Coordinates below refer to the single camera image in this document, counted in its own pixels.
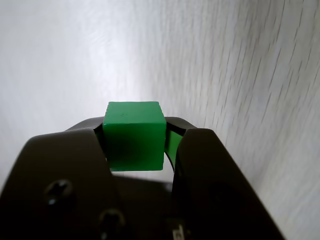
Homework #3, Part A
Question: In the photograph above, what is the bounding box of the green cube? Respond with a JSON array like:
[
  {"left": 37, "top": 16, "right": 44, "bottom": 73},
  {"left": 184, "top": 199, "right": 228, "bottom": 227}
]
[{"left": 102, "top": 100, "right": 168, "bottom": 172}]

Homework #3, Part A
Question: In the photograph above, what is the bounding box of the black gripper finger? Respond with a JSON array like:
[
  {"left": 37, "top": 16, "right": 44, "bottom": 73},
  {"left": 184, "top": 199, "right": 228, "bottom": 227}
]
[
  {"left": 163, "top": 116, "right": 286, "bottom": 240},
  {"left": 0, "top": 116, "right": 131, "bottom": 240}
]

